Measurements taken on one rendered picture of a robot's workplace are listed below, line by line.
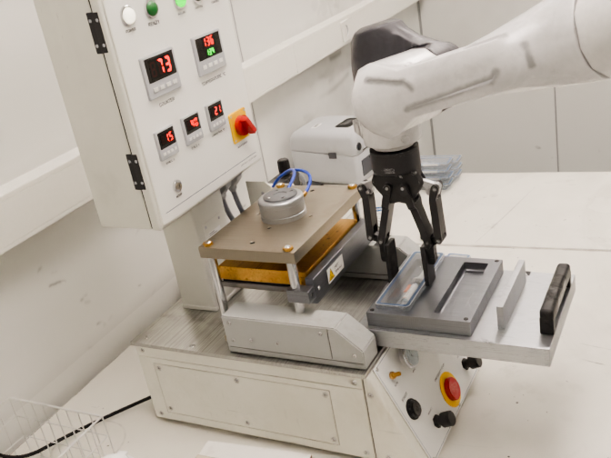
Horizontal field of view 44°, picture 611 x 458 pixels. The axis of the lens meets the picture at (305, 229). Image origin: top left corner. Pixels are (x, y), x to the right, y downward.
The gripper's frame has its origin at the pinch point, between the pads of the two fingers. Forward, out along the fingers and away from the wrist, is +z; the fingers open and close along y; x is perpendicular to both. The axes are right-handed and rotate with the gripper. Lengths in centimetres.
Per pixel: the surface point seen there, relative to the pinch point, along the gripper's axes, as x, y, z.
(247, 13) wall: 88, -78, -30
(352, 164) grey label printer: 88, -52, 16
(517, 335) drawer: -8.5, 18.8, 6.0
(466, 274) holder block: 6.5, 7.1, 5.0
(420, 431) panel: -13.4, 3.7, 22.5
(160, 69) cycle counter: -8, -34, -36
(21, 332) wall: -20, -74, 9
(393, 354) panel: -8.7, -1.2, 12.0
